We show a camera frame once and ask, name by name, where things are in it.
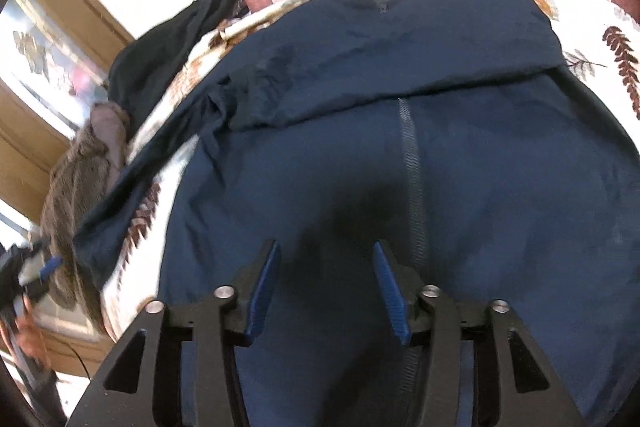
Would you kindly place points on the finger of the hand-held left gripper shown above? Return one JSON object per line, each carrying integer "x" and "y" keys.
{"x": 49, "y": 268}

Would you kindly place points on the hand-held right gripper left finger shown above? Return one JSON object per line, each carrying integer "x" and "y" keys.
{"x": 261, "y": 292}

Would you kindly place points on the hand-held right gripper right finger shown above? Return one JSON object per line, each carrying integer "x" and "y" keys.
{"x": 392, "y": 292}

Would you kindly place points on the navy blue jacket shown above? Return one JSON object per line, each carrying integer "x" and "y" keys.
{"x": 325, "y": 147}

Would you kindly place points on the person's left hand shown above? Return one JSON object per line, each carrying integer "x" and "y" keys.
{"x": 30, "y": 337}

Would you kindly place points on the brown fuzzy cloth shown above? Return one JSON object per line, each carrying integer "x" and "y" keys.
{"x": 75, "y": 187}

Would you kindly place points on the black garment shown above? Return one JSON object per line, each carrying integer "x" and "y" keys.
{"x": 165, "y": 57}

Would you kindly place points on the white leaf-print blanket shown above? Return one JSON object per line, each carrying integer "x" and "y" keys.
{"x": 590, "y": 22}

